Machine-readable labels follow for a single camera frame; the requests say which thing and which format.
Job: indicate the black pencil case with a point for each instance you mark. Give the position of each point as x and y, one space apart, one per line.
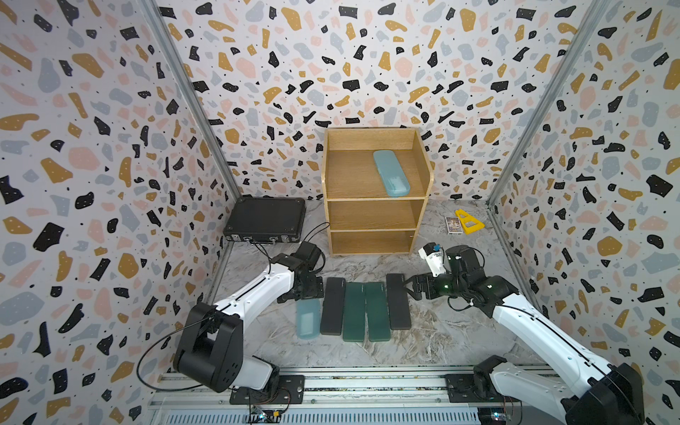
333 306
397 301

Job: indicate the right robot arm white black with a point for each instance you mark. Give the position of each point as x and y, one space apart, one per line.
588 389

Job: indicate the black flat case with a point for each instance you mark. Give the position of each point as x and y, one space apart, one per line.
266 220

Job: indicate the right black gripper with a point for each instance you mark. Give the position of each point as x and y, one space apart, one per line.
421 278

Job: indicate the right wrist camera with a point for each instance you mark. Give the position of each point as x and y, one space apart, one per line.
434 256

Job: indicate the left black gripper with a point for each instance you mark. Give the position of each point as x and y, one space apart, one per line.
317 289

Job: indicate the small card box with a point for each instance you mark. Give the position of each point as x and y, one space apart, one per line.
454 226

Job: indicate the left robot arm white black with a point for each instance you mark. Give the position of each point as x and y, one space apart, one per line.
211 346

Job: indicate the green pencil case right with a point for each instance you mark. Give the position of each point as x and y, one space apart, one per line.
377 312

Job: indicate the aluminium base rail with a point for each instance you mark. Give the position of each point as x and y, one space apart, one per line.
356 395

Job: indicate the yellow triangular plastic piece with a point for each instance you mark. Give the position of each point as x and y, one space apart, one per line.
468 222

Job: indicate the green pencil case left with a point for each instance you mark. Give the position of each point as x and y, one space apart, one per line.
354 313

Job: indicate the green pencil case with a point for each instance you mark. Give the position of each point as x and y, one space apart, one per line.
354 313
377 312

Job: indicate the wooden three-tier shelf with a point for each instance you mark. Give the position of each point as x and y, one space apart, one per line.
363 218

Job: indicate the light blue pencil case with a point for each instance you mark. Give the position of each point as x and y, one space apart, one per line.
391 173
308 318

